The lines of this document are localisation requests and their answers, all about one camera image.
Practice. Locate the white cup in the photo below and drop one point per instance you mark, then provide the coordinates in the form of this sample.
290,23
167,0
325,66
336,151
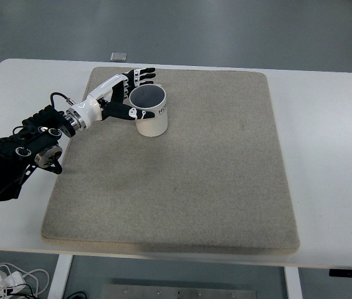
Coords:
154,127

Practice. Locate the small grey floor plate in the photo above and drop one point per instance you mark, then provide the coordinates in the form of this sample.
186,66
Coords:
118,56

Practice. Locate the white table leg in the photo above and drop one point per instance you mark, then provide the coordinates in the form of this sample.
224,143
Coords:
293,283
59,277

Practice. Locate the black table control panel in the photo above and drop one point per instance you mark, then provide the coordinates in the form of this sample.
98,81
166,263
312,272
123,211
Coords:
351,273

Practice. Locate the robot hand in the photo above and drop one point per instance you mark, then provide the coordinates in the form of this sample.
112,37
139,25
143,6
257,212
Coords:
93,109

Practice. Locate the grey-brown felt mat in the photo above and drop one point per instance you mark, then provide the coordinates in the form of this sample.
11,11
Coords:
169,193

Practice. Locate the grey metal plate with screws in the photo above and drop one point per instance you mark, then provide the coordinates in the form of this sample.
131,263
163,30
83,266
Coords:
178,292

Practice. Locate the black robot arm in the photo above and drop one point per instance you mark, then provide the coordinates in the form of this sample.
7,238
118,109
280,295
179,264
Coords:
7,155

